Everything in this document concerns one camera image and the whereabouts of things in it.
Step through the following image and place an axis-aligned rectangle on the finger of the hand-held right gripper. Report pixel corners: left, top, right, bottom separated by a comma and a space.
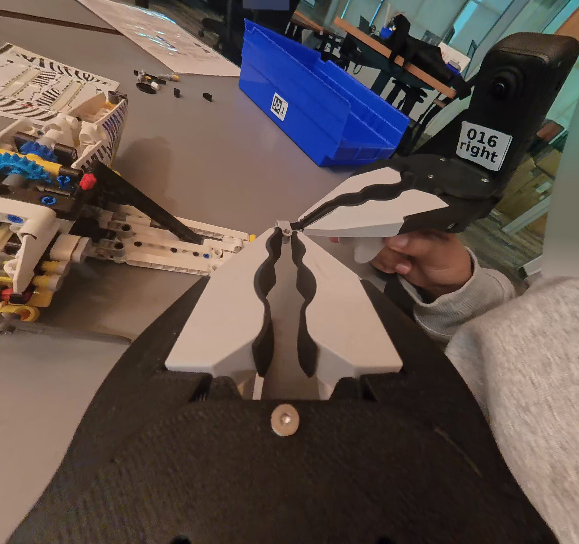
289, 167, 408, 231
301, 189, 449, 239

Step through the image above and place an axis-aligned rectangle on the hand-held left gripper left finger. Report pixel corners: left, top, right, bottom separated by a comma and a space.
165, 228, 283, 400

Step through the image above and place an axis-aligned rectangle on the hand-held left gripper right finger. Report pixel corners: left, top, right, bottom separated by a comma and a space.
292, 229, 403, 395

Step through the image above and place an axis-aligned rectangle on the lego helicopter model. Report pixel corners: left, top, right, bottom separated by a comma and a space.
0, 91, 257, 346

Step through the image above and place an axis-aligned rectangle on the person's right forearm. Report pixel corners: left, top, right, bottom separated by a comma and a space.
409, 263, 516, 345

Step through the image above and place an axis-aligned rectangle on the small dark lego assembly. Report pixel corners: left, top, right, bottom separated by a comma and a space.
133, 69, 179, 94

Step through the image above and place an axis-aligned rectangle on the person's right hand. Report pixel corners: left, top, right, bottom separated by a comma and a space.
371, 231, 474, 301

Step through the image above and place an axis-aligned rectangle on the blue storage bin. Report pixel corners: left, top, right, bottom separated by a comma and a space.
238, 19, 410, 167

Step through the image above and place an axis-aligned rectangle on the black backpack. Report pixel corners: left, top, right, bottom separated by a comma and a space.
388, 14, 473, 99

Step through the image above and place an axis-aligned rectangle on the wooden office desk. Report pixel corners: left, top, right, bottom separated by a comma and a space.
334, 16, 457, 100

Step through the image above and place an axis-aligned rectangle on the white printed paper sheet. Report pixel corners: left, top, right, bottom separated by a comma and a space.
61, 0, 240, 77

